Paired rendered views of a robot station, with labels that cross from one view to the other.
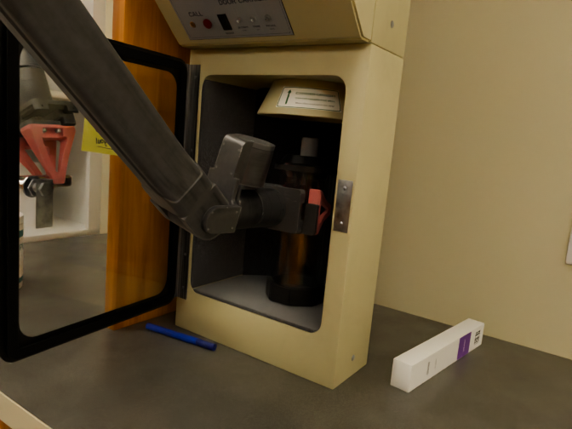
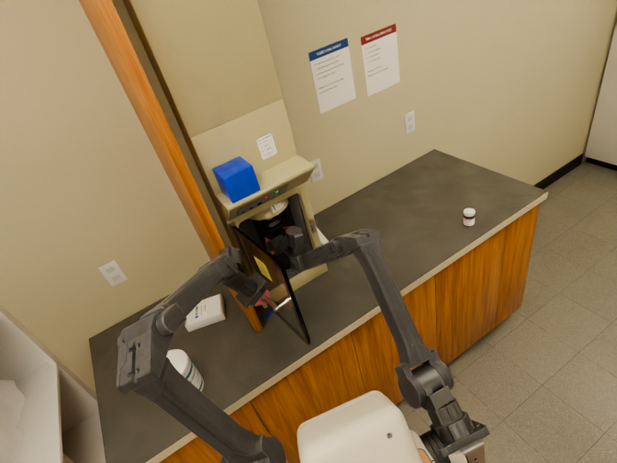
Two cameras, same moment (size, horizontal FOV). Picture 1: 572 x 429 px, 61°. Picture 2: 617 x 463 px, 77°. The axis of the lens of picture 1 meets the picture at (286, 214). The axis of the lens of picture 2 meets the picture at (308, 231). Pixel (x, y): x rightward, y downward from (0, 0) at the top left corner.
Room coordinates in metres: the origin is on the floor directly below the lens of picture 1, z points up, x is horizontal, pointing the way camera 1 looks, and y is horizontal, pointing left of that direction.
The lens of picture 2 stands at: (-0.03, 0.96, 2.11)
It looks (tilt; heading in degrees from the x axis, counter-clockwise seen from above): 37 degrees down; 304
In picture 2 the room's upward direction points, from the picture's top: 16 degrees counter-clockwise
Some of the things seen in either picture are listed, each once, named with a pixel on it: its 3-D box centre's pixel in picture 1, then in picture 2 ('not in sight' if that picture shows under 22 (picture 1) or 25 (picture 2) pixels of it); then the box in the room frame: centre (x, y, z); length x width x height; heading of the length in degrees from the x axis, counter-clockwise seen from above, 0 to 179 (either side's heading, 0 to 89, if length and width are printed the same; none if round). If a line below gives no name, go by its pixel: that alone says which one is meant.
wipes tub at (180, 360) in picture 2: not in sight; (177, 378); (0.92, 0.58, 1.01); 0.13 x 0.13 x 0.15
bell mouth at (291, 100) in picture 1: (312, 101); (263, 200); (0.80, -0.03, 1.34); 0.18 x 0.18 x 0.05
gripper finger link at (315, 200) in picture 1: (307, 208); not in sight; (0.75, -0.03, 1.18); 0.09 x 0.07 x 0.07; 146
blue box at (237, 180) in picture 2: not in sight; (236, 179); (0.73, 0.15, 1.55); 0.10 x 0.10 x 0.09; 56
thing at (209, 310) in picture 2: not in sight; (205, 311); (1.06, 0.27, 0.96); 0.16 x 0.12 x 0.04; 39
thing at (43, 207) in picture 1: (41, 203); not in sight; (0.57, 0.29, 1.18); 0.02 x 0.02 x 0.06; 62
